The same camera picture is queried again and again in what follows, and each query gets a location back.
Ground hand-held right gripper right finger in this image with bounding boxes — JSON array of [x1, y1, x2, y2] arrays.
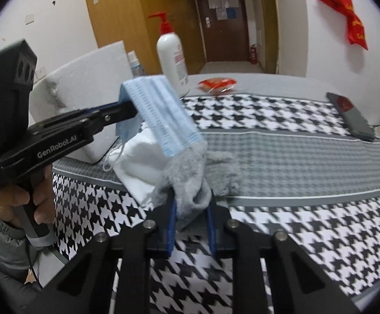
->
[[206, 198, 362, 314]]

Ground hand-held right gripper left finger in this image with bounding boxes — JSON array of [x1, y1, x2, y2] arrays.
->
[[43, 199, 178, 314]]

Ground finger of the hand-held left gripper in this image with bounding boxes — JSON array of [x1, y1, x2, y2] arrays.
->
[[79, 87, 129, 116], [85, 101, 139, 128]]

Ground white foam box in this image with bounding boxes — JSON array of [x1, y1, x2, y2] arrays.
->
[[29, 40, 135, 165]]

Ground blue face mask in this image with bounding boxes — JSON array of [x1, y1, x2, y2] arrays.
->
[[103, 75, 208, 172]]

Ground grey fluffy sock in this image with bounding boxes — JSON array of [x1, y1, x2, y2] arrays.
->
[[152, 142, 214, 230], [205, 150, 242, 194]]

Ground person's left forearm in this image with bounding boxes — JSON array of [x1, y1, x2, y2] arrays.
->
[[0, 203, 51, 301]]

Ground person's left hand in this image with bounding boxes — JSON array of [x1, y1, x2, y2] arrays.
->
[[0, 165, 57, 227]]

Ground clear bottle blue cap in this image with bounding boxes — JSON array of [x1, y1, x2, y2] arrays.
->
[[127, 51, 145, 79]]

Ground white pump bottle red cap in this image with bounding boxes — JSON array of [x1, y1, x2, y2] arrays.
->
[[147, 11, 190, 96]]

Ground wooden wardrobe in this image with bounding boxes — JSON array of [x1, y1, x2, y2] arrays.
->
[[81, 0, 207, 76]]

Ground red snack packet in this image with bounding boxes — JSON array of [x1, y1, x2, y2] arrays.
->
[[198, 77, 237, 95]]

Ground houndstooth blanket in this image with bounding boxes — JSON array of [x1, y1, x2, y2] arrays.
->
[[36, 74, 380, 314]]

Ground dark brown door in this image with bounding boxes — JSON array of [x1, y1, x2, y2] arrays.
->
[[194, 0, 252, 63]]

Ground papers on door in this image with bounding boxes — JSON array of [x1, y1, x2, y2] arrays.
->
[[208, 0, 240, 20]]

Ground dark smartphone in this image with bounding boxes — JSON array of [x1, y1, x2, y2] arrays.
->
[[326, 92, 378, 142]]

